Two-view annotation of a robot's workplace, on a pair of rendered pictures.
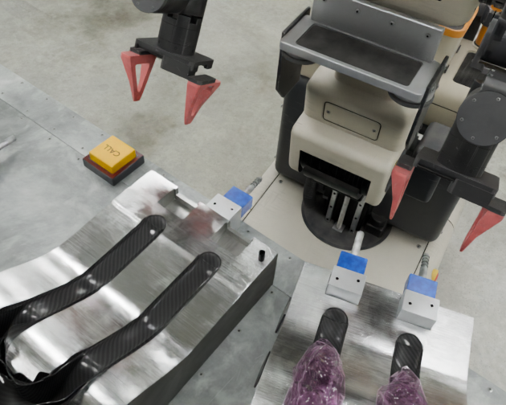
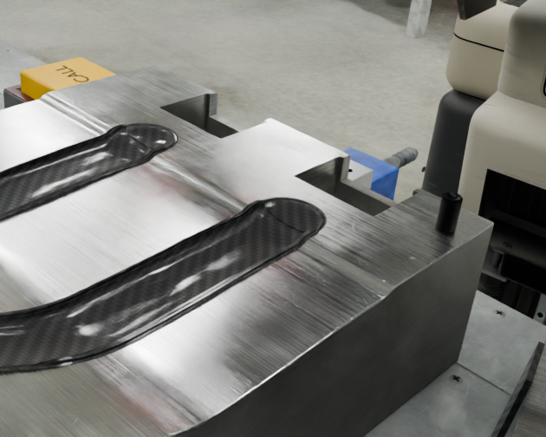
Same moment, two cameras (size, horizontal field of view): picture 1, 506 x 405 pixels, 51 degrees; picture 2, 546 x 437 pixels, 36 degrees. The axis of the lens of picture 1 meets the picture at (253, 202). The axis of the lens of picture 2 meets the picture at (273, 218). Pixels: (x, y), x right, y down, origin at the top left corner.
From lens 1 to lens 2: 0.46 m
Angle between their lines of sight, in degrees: 20
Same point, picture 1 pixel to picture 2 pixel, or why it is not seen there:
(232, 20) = (319, 131)
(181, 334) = (178, 369)
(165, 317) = (133, 328)
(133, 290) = (48, 251)
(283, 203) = not seen: hidden behind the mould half
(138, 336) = (29, 354)
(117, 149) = (86, 74)
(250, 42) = not seen: hidden behind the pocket
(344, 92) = not seen: outside the picture
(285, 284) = (494, 365)
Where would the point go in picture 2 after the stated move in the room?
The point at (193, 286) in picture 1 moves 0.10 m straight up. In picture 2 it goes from (234, 267) to (252, 55)
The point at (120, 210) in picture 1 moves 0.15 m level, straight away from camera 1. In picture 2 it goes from (61, 112) to (61, 28)
